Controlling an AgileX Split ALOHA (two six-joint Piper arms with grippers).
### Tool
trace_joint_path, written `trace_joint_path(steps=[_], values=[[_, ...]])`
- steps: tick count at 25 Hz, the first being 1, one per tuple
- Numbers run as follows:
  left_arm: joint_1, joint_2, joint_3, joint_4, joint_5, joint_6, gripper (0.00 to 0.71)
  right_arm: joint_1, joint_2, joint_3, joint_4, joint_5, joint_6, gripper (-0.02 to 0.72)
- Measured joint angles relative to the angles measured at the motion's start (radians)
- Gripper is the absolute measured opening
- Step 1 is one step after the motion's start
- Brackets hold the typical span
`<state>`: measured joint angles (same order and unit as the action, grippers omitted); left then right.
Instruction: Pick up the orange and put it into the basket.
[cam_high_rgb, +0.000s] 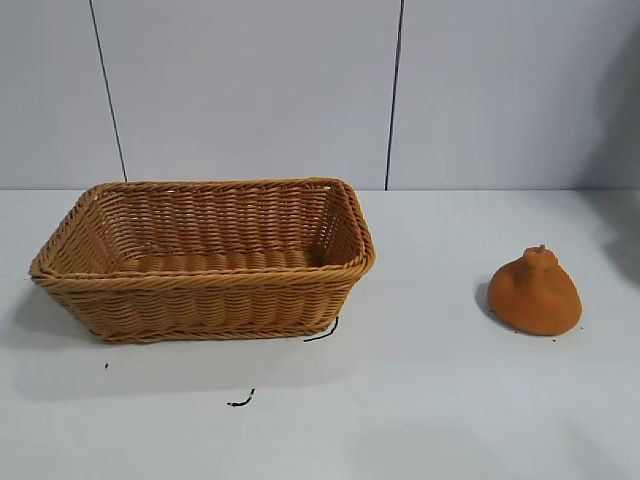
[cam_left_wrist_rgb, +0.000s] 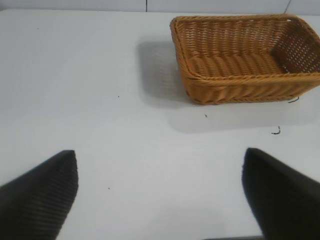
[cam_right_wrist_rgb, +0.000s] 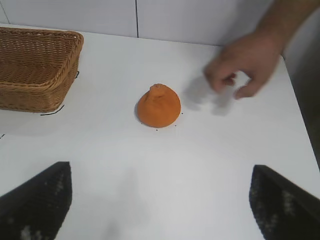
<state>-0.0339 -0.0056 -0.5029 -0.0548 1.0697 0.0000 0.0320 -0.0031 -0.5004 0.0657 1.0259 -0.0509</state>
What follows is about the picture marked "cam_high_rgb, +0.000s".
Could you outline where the orange toy fruit with stem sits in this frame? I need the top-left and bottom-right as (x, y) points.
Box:
(487, 244), (585, 337)

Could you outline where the brown woven wicker basket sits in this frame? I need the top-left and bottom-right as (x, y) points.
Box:
(28, 176), (378, 345)

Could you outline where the long curved black thread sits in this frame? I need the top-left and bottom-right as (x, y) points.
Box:
(302, 316), (340, 344)

